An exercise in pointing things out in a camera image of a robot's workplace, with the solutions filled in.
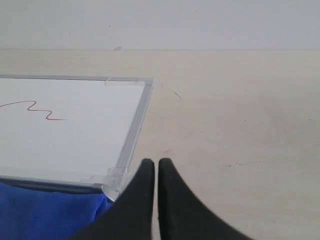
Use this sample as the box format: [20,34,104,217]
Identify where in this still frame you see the white whiteboard with aluminium frame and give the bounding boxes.
[0,74,154,201]

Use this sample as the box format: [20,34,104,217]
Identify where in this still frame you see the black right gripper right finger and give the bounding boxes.
[157,158,250,240]

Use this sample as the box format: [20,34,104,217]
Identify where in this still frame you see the blue cloth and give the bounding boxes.
[0,183,112,240]

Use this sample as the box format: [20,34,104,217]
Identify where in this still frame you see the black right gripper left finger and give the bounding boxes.
[68,158,155,240]

